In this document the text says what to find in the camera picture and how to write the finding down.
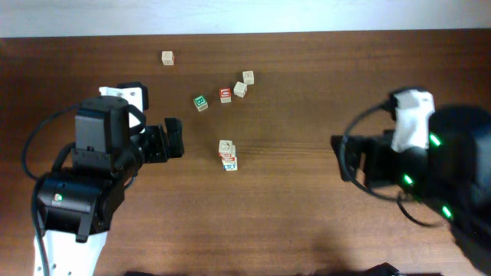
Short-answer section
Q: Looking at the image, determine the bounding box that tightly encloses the green B letter block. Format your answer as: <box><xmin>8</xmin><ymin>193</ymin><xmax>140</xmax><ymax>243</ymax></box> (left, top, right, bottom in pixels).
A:
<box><xmin>193</xmin><ymin>95</ymin><xmax>209</xmax><ymax>112</ymax></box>

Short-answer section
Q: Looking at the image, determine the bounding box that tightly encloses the plain block red side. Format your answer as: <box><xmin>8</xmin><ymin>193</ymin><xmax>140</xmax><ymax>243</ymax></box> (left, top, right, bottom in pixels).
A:
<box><xmin>218</xmin><ymin>140</ymin><xmax>233</xmax><ymax>155</ymax></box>

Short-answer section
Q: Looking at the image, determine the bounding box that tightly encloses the red Q letter block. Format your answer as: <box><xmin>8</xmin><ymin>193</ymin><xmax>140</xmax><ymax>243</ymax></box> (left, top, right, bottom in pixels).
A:
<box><xmin>219</xmin><ymin>145</ymin><xmax>236</xmax><ymax>162</ymax></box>

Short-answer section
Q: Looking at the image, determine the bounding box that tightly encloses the picture block blue side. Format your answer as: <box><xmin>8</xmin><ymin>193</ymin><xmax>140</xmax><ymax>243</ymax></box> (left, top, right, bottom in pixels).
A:
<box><xmin>222</xmin><ymin>158</ymin><xmax>238</xmax><ymax>171</ymax></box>

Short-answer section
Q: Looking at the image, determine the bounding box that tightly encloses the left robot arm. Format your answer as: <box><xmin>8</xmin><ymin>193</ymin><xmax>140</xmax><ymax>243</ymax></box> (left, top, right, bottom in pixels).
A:
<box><xmin>31</xmin><ymin>96</ymin><xmax>184</xmax><ymax>275</ymax></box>

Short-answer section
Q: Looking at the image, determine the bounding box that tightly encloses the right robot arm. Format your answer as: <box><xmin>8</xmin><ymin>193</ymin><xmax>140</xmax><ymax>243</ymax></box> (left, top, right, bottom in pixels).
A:
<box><xmin>331</xmin><ymin>105</ymin><xmax>490</xmax><ymax>275</ymax></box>

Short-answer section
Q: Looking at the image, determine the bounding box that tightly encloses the red U letter block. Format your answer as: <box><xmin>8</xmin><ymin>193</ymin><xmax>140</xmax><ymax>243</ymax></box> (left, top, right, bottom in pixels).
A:
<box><xmin>219</xmin><ymin>87</ymin><xmax>232</xmax><ymax>104</ymax></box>

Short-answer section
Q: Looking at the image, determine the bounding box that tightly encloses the far left plain wooden block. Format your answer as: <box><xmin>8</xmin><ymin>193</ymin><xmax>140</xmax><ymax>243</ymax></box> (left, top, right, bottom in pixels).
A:
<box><xmin>161</xmin><ymin>51</ymin><xmax>175</xmax><ymax>66</ymax></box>

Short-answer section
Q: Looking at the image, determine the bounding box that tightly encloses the plain tilted wooden block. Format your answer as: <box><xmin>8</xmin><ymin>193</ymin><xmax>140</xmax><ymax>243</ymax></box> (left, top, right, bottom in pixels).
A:
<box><xmin>233</xmin><ymin>81</ymin><xmax>248</xmax><ymax>98</ymax></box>

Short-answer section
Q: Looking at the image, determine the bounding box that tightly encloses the plain block far top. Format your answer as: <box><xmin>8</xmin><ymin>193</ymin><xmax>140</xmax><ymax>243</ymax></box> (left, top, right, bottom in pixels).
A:
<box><xmin>242</xmin><ymin>71</ymin><xmax>255</xmax><ymax>85</ymax></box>

